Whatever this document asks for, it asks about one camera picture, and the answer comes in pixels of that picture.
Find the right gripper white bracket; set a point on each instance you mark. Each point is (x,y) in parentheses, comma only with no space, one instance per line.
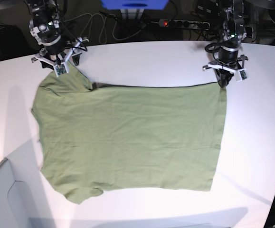
(60,61)

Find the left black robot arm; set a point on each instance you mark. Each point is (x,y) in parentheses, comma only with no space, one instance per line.
(231,31)

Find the green T-shirt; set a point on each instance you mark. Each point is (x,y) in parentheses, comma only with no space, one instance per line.
(97,138)

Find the blue box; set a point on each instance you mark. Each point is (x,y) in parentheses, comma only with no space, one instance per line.
(134,4)

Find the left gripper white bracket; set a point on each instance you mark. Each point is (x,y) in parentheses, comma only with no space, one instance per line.
(225,71)

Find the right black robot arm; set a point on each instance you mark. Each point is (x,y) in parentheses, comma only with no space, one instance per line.
(58,44)

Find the black power strip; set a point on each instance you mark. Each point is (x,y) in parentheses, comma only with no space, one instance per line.
(184,24)

